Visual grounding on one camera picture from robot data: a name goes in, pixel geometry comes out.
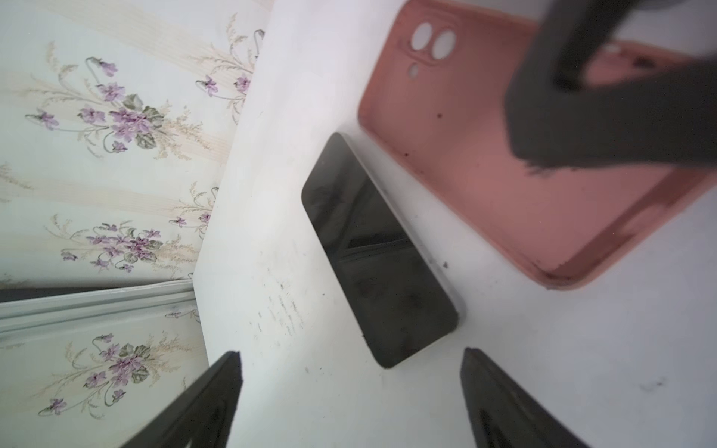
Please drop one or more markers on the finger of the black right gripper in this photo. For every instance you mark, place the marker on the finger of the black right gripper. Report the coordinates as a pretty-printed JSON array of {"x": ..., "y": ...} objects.
[
  {"x": 571, "y": 34},
  {"x": 667, "y": 117}
]

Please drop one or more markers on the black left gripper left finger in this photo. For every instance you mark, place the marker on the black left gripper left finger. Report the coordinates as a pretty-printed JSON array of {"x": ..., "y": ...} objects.
[{"x": 203, "y": 414}]

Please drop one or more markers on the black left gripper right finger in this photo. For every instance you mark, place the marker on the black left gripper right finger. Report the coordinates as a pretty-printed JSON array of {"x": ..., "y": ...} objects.
[{"x": 501, "y": 413}]

